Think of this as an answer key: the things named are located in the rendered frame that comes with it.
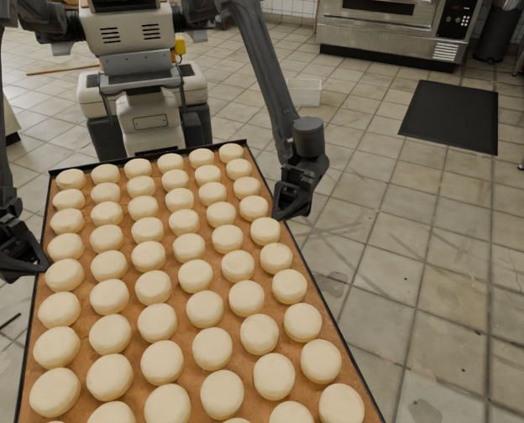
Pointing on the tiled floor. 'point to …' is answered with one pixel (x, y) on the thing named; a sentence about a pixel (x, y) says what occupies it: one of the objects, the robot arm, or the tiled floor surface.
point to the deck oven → (398, 31)
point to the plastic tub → (305, 91)
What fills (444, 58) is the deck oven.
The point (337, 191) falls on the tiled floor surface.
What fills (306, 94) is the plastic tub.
